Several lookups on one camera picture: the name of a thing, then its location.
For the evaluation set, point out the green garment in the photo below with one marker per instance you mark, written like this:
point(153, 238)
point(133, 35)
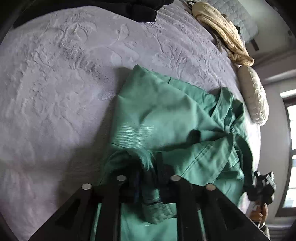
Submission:
point(162, 121)

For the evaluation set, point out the black garment on bed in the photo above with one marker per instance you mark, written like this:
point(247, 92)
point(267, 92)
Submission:
point(139, 11)

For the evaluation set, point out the beige crumpled blanket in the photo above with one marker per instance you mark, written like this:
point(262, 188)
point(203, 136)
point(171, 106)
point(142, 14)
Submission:
point(225, 30)

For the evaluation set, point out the grey quilted headboard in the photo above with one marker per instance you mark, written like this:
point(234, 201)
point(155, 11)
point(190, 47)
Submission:
point(238, 15)

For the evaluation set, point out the cream round ruffled pillow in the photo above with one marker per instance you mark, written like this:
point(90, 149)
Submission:
point(254, 94)

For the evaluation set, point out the person's right hand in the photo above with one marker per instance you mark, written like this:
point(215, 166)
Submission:
point(259, 214)

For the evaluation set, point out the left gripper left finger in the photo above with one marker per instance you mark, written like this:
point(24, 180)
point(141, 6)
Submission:
point(74, 219)

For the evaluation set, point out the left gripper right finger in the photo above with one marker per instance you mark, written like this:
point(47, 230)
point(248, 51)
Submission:
point(205, 213)

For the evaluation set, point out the window with dark frame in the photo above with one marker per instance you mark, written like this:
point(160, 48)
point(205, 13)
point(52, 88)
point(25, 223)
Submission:
point(287, 204)

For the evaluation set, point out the lavender textured bedspread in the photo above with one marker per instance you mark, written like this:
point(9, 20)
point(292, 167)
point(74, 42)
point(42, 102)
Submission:
point(60, 75)

